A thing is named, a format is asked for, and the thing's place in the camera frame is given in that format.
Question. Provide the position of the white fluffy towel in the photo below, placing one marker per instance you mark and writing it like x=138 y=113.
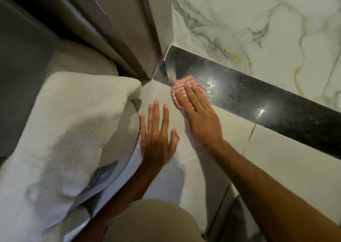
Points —
x=58 y=132

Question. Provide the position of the person's right hand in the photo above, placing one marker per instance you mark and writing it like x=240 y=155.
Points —
x=202 y=122

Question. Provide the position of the beige trousers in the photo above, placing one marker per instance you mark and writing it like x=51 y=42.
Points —
x=151 y=223

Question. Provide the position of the grey fabric cushion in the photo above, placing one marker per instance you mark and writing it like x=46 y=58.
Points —
x=80 y=60

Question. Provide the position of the grey ribbed mattress edge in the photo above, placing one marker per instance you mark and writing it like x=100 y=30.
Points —
x=120 y=143

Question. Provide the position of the pink checked cleaning cloth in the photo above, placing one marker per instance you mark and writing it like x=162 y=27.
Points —
x=182 y=82

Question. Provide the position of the person's left forearm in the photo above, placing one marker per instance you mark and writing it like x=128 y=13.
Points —
x=125 y=194

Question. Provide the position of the grey door frame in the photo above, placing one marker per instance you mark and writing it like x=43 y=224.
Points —
x=120 y=23

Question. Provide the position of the person's right forearm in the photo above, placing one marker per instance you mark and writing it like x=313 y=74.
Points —
x=271 y=196

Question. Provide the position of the dark brown cabinet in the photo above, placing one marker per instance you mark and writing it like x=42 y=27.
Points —
x=24 y=76

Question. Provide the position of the person's left hand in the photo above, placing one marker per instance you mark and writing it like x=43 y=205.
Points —
x=155 y=148

